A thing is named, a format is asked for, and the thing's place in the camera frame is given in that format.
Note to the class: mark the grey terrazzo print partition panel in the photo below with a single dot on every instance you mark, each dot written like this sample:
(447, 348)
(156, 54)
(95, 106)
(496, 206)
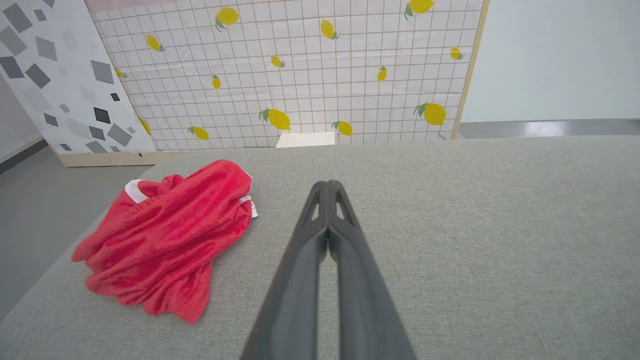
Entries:
(60, 75)

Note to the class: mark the white rectangular block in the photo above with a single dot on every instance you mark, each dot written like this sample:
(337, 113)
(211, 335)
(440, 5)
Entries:
(306, 140)

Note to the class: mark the lemon print grid partition panel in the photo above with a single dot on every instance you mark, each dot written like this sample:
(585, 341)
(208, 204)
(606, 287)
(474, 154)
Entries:
(310, 75)

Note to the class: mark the grey fabric sofa cushion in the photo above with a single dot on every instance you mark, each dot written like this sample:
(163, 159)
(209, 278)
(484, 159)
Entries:
(475, 240)

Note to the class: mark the red shorts with white trim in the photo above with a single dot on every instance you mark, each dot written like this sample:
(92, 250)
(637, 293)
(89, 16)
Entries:
(170, 235)

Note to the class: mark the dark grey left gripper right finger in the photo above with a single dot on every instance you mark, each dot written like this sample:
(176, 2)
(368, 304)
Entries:
(360, 290)

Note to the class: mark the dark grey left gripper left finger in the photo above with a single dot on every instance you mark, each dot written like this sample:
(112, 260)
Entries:
(295, 280)

